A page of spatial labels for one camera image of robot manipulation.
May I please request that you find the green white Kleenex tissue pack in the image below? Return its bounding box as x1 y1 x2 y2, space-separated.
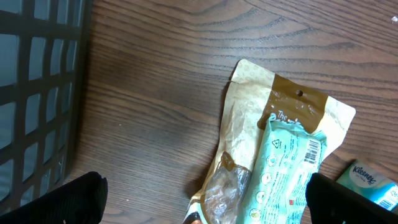
337 160 397 214

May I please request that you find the grey plastic mesh basket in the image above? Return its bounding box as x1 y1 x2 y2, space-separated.
1 0 93 213

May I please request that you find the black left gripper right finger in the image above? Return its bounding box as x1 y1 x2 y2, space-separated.
305 173 397 224

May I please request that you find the brown snack packet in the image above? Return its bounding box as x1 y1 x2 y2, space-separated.
184 59 356 223

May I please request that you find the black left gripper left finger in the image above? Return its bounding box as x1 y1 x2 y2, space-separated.
1 171 108 224

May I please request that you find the teal snack packet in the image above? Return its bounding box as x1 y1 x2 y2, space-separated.
236 118 327 224

